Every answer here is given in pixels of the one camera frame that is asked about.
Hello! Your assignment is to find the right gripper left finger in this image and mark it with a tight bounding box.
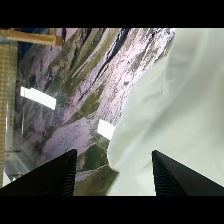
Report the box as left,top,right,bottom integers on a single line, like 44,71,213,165
0,148,79,197

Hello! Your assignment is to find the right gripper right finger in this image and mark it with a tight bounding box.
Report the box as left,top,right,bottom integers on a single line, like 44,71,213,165
151,149,224,197

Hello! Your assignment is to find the white T-shirt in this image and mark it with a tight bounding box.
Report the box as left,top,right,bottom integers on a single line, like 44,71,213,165
106,28,224,197

